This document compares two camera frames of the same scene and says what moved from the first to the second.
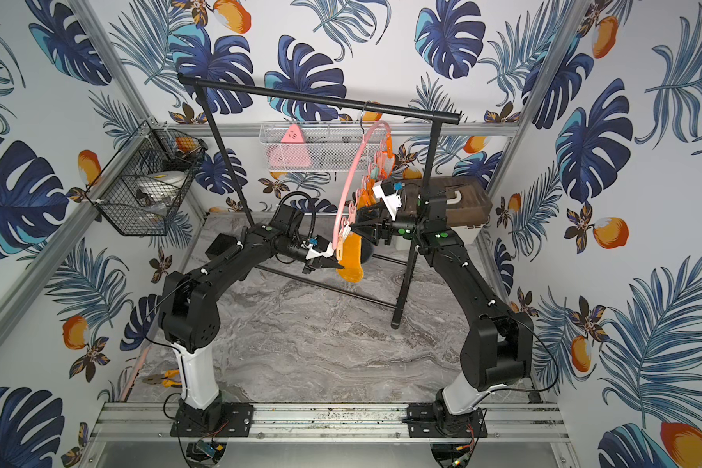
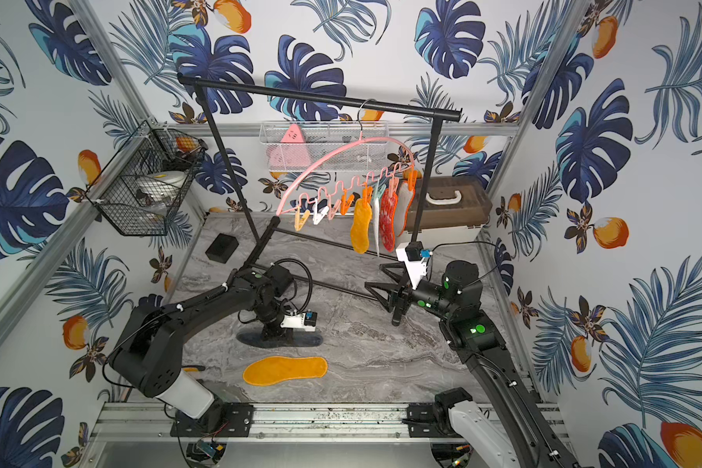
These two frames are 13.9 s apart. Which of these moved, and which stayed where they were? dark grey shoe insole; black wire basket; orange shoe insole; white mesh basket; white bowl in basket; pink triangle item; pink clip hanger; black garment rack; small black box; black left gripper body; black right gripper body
Moved: black left gripper body; black right gripper body; orange shoe insole; pink clip hanger; dark grey shoe insole
Stayed: pink triangle item; white mesh basket; black wire basket; small black box; black garment rack; white bowl in basket
